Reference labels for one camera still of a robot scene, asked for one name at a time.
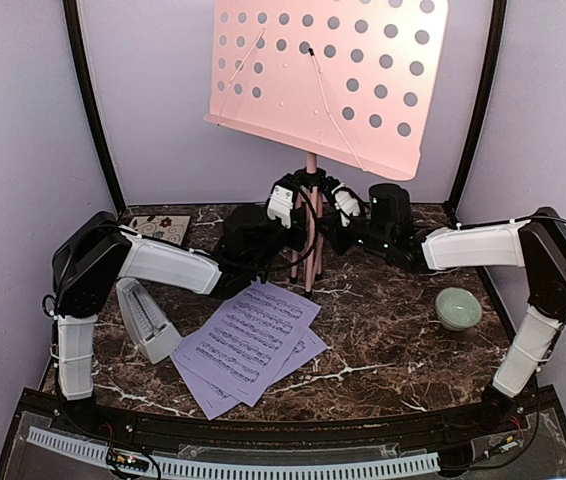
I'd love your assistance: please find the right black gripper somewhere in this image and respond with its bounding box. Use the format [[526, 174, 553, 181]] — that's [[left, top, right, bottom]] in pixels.
[[314, 208, 394, 255]]

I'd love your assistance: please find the black front rail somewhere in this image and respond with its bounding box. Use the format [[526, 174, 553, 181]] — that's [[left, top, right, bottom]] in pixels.
[[22, 387, 559, 456]]

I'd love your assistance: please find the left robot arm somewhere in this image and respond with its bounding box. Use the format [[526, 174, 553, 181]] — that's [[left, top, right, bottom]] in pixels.
[[42, 205, 307, 436]]

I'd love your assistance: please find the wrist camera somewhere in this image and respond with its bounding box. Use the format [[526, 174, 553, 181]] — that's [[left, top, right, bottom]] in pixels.
[[332, 183, 361, 227], [266, 184, 295, 229]]

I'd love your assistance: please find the green ceramic bowl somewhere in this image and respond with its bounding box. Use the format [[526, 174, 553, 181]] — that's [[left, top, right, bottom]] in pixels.
[[435, 287, 483, 332]]

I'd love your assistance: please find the pink music stand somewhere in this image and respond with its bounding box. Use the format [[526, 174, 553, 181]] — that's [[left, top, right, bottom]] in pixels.
[[201, 0, 452, 300]]

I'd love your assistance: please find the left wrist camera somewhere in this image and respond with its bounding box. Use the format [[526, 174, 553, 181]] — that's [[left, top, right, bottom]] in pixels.
[[266, 184, 295, 229]]

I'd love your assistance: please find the white metronome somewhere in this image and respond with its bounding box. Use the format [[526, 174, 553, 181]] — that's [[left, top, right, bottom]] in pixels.
[[116, 278, 183, 364]]

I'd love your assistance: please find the floral square plate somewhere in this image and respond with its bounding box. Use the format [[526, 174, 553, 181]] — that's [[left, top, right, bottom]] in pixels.
[[128, 215, 190, 245]]

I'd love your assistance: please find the black frame post right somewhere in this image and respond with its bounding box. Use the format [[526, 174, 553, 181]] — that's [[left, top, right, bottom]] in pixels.
[[444, 0, 508, 217]]

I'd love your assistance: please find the white slotted cable duct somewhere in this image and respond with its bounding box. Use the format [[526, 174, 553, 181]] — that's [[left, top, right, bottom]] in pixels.
[[26, 427, 440, 479]]

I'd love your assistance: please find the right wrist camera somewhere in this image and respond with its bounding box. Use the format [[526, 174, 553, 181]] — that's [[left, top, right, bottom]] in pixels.
[[332, 183, 361, 227]]

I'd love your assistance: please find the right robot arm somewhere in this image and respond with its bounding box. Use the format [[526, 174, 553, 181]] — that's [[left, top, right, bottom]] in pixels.
[[319, 184, 566, 434]]

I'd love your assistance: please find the sheet music page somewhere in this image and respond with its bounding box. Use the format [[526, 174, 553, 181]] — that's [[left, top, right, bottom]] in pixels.
[[175, 282, 321, 406], [171, 324, 328, 421]]

